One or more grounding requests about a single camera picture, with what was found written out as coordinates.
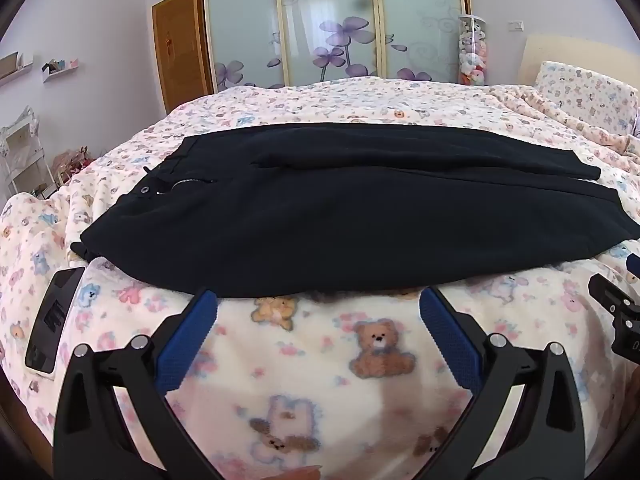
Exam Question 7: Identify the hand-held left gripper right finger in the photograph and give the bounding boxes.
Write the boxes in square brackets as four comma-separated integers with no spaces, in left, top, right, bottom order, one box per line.
[419,286,587,480]

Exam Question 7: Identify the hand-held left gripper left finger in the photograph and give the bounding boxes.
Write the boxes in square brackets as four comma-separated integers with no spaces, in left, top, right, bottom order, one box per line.
[51,287,221,480]

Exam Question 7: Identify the black pants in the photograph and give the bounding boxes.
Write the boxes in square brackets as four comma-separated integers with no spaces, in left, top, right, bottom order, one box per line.
[70,122,640,298]

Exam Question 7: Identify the person's left hand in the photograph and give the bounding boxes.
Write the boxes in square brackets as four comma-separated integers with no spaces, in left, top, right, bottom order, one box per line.
[271,465,322,480]

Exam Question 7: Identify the teddy bear printed blanket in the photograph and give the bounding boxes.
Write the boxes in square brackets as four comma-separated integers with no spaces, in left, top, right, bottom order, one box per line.
[0,76,640,480]

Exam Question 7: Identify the black smartphone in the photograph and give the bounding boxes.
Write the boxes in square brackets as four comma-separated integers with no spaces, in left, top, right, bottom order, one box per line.
[25,266,87,375]

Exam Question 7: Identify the teddy bear printed pillow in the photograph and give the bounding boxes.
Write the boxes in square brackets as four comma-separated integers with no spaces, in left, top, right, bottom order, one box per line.
[532,60,640,136]

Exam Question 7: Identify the red and beige floor clutter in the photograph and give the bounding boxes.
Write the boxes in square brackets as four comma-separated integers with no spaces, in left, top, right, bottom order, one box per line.
[50,145,107,182]

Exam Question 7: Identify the cream headboard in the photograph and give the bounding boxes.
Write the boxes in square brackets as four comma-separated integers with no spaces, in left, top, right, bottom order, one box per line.
[517,34,640,86]

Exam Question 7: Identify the clear tube of plush toys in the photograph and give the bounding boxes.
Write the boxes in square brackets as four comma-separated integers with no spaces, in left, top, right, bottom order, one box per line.
[457,15,490,87]

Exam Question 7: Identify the wooden door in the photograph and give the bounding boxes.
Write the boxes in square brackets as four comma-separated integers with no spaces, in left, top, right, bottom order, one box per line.
[151,0,208,116]

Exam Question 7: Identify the wardrobe with floral glass doors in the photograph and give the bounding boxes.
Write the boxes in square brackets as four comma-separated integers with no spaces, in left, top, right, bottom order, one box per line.
[192,0,473,95]

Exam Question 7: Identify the white wire rack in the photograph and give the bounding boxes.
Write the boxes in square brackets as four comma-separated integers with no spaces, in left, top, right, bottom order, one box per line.
[0,105,51,201]

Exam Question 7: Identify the white wall shelf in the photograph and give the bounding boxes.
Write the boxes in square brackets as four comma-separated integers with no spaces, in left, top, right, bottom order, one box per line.
[0,51,35,81]
[41,57,80,83]

